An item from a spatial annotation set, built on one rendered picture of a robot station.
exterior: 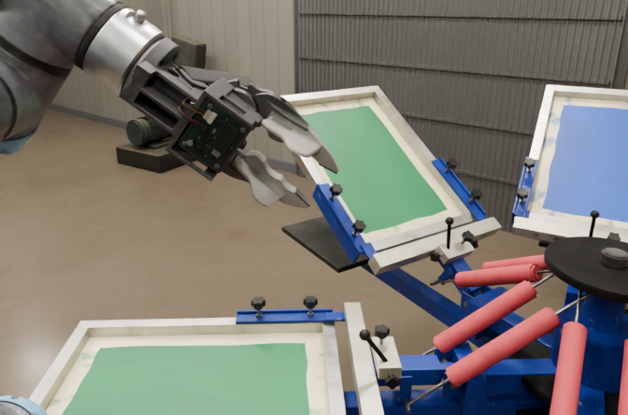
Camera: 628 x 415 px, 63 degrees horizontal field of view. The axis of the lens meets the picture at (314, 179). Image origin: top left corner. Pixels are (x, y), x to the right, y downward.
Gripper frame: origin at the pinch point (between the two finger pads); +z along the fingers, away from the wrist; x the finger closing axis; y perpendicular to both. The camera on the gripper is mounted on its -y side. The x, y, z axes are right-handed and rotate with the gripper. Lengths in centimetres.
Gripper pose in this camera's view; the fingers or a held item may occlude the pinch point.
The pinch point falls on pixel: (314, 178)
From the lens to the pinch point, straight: 54.8
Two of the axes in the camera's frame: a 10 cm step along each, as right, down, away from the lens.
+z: 8.0, 5.8, 1.6
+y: -0.9, 3.8, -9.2
